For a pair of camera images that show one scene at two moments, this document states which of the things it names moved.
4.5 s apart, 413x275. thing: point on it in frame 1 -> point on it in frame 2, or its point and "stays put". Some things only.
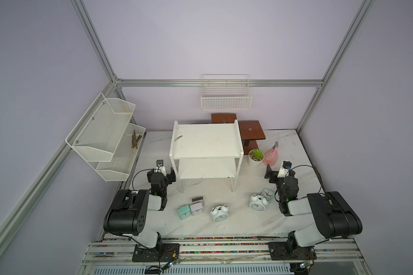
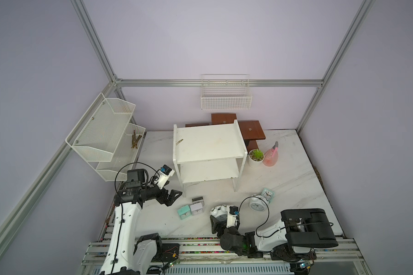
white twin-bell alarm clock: x=219 y=213 stays put
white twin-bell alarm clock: x=257 y=203 stays put
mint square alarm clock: x=268 y=193 stays put
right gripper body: x=274 y=180 -> x=232 y=230
